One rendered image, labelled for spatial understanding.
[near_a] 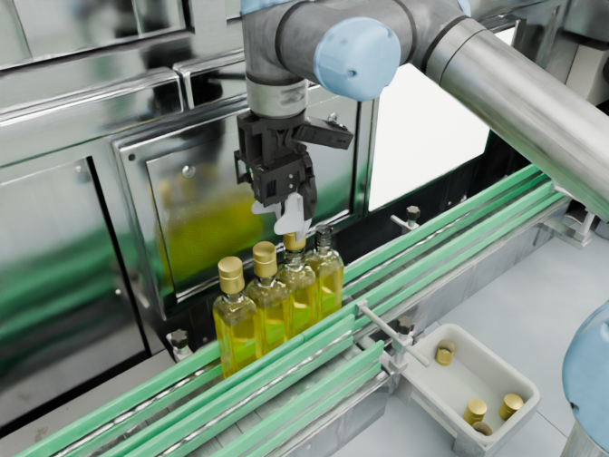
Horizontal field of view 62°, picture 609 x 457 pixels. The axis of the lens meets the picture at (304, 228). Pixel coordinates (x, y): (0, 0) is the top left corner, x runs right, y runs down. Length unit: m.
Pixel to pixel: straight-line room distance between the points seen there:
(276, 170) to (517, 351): 0.77
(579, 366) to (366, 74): 0.30
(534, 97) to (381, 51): 0.15
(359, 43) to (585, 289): 1.07
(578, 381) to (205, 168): 0.57
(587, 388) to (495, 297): 0.91
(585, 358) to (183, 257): 0.62
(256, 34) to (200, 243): 0.40
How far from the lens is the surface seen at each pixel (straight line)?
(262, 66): 0.60
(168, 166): 0.76
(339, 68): 0.50
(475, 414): 1.04
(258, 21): 0.58
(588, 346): 0.42
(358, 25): 0.51
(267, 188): 0.67
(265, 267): 0.76
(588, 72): 1.64
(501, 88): 0.56
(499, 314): 1.30
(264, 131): 0.63
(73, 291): 0.87
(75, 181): 0.76
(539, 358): 1.24
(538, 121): 0.54
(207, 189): 0.82
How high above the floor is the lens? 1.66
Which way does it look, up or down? 39 degrees down
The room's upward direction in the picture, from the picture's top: straight up
